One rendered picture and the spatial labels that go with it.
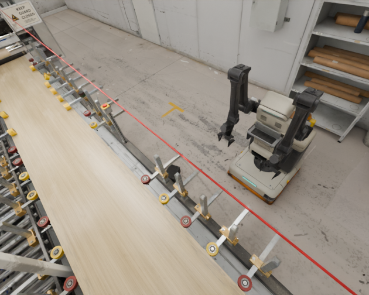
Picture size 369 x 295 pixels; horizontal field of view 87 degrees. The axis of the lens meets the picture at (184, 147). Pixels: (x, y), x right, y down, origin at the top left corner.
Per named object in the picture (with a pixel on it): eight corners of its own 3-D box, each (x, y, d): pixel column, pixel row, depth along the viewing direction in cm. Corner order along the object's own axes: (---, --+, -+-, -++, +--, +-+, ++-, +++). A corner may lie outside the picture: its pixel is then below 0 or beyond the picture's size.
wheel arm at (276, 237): (276, 232, 136) (278, 230, 132) (281, 235, 134) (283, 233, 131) (238, 284, 120) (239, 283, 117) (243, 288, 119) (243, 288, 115)
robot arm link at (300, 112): (322, 98, 96) (300, 89, 101) (317, 103, 93) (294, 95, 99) (293, 151, 129) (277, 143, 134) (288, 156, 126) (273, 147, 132)
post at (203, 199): (205, 216, 161) (202, 192, 123) (208, 219, 159) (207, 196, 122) (202, 219, 160) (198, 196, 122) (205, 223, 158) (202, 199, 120)
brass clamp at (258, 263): (253, 254, 129) (254, 253, 125) (271, 271, 123) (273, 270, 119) (247, 261, 127) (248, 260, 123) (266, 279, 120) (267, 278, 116)
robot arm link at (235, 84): (247, 71, 117) (232, 66, 123) (241, 76, 115) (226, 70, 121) (241, 121, 151) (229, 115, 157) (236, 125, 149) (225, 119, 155)
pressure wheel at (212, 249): (217, 260, 130) (217, 257, 121) (205, 256, 132) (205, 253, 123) (219, 247, 134) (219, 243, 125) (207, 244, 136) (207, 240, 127)
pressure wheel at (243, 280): (252, 283, 120) (255, 282, 111) (244, 295, 117) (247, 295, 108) (241, 273, 124) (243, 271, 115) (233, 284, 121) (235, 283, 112)
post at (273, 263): (258, 267, 134) (275, 255, 97) (263, 271, 132) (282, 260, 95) (255, 271, 133) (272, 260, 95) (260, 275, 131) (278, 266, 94)
